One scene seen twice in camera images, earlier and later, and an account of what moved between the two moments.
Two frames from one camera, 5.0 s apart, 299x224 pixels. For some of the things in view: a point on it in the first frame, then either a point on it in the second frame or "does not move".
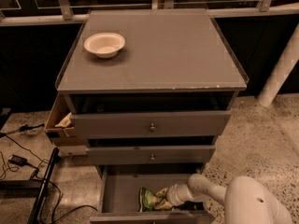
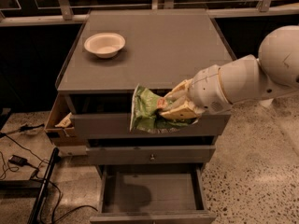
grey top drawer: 150,124 does not move
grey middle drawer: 156,154 does not move
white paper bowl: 105,45 does not move
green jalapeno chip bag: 148,200 to 146,116
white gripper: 172,194 to 206,90
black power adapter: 19,161 does not move
